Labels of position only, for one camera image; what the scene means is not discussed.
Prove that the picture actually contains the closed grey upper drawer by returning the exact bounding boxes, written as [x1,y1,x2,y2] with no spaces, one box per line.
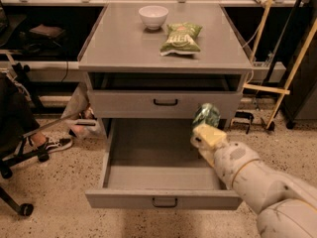
[87,90,242,119]

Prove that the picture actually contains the white ceramic bowl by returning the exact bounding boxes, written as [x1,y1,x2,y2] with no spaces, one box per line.
[139,5,168,30]

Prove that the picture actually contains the black upper drawer handle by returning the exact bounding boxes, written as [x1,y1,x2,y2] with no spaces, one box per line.
[153,99,178,106]

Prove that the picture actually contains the green chip bag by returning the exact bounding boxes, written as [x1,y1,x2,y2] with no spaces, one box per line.
[160,22,202,56]

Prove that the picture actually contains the black office chair base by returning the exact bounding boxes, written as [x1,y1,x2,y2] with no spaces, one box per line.
[0,137,50,216]

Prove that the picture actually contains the dark box on shelf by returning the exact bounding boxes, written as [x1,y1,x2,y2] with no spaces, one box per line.
[29,24,65,40]

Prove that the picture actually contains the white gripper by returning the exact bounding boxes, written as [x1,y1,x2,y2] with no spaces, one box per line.
[191,124,260,189]

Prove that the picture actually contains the seated person dark trousers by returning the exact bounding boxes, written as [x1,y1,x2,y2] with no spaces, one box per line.
[0,72,40,153]

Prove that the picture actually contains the wooden frame stand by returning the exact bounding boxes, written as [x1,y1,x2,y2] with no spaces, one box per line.
[244,0,317,131]

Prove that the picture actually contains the black drawer handle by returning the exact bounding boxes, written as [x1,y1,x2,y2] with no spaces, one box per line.
[153,99,178,106]
[152,197,178,208]

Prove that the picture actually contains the black lower drawer handle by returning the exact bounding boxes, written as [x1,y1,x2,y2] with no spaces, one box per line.
[152,197,178,208]

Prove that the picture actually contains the black and white sneaker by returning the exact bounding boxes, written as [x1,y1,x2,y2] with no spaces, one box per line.
[38,138,73,154]

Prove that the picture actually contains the green soda can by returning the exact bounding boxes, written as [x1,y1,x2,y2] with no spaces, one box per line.
[192,103,220,128]

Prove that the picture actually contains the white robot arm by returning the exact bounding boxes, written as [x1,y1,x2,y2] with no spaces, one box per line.
[191,124,317,238]

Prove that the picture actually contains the open grey bottom drawer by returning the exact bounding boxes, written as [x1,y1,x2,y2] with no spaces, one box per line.
[86,119,242,210]

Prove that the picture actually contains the grey drawer cabinet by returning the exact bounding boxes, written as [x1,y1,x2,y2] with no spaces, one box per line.
[79,3,252,137]

